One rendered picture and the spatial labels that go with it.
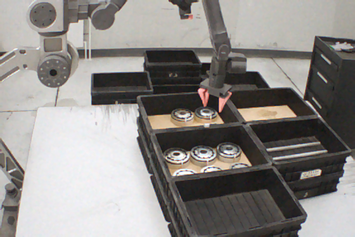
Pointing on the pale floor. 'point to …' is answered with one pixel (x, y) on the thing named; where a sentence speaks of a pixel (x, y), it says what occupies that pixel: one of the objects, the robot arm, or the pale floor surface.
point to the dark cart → (333, 86)
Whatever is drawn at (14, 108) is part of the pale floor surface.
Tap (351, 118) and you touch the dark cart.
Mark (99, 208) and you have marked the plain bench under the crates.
